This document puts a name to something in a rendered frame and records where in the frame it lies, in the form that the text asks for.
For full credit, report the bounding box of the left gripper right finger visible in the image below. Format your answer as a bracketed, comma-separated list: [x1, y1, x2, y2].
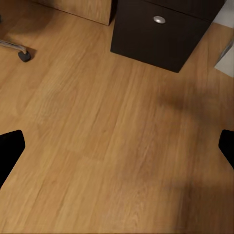
[218, 130, 234, 169]

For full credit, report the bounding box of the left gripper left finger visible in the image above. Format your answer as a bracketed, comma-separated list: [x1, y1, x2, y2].
[0, 130, 25, 188]

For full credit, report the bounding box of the swivel chair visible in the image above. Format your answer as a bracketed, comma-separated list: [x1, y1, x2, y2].
[0, 39, 31, 62]

